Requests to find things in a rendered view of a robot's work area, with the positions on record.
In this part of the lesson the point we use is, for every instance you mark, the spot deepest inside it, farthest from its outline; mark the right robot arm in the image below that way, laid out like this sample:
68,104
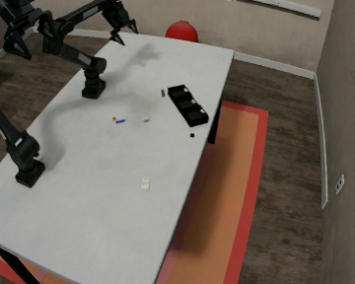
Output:
23,154

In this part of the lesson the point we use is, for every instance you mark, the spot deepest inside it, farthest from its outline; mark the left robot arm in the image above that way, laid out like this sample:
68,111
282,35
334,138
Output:
64,26

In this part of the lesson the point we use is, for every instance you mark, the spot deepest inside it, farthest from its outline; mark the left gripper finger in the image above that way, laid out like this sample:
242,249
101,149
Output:
134,25
118,39

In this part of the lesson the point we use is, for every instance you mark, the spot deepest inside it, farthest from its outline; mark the white domino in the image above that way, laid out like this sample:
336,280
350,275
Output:
145,184

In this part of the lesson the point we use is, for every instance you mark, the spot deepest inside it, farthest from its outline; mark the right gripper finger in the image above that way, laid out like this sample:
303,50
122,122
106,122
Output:
13,38
47,20

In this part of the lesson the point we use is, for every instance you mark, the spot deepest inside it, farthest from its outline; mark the black open bin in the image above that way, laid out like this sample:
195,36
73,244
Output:
191,111

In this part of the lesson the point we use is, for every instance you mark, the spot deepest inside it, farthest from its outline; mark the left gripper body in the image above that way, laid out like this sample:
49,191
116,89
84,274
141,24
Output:
122,25

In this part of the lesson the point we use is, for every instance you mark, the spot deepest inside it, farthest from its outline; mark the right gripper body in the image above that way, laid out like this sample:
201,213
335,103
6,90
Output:
21,23

